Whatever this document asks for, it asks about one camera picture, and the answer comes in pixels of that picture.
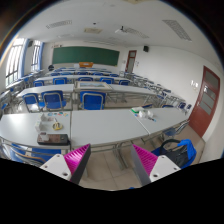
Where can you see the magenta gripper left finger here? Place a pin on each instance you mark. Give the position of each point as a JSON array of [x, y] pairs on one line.
[[70, 166]]

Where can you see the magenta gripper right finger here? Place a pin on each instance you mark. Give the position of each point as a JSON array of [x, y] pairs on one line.
[[149, 167]]

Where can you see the white charger box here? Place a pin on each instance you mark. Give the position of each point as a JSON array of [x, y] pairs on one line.
[[39, 126]]

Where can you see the black power strip box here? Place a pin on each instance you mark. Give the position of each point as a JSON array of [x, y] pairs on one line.
[[54, 139]]

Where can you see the yellow tape roll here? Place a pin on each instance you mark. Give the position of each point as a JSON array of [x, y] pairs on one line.
[[57, 126]]

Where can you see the white items on right desk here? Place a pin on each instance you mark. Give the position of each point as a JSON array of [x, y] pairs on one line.
[[143, 113]]

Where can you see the blue chair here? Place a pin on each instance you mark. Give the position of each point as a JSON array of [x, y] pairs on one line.
[[53, 99], [92, 100], [31, 101]]

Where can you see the blue chair left centre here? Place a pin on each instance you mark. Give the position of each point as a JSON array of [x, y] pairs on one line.
[[53, 99]]

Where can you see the blue chair far left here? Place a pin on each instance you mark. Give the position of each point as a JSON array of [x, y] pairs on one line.
[[31, 101]]

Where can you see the red near door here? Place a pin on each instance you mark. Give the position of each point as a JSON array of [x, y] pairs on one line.
[[205, 106]]

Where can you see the red door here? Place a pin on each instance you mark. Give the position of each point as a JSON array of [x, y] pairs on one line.
[[130, 61], [205, 106]]

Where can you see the wooden lectern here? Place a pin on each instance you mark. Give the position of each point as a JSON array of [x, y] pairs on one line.
[[86, 64]]

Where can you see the green chalkboard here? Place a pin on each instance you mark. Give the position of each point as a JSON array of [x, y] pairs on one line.
[[76, 54]]

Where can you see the window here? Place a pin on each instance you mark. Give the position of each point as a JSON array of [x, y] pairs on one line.
[[12, 66], [35, 65]]

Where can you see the red far door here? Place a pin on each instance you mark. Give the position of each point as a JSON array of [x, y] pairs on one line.
[[130, 61]]

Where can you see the ceiling projector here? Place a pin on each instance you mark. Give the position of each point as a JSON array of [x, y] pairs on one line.
[[121, 31]]

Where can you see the black wall speaker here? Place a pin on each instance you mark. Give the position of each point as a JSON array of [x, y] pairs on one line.
[[145, 48]]

